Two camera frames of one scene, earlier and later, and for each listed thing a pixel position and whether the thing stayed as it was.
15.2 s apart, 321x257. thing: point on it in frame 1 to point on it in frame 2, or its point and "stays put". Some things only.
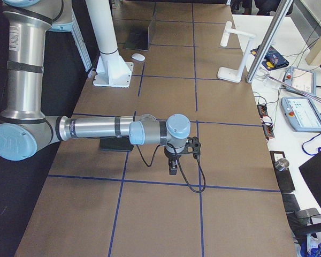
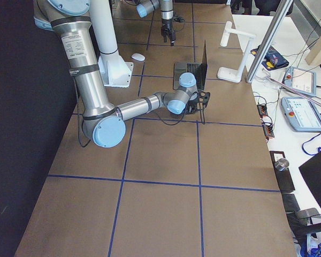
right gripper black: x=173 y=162 to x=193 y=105
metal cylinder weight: x=282 y=164 stays put
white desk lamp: x=226 y=74 stays put
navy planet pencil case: x=275 y=59 stays put
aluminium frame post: x=282 y=13 stays put
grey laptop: x=139 y=38 to x=199 y=70
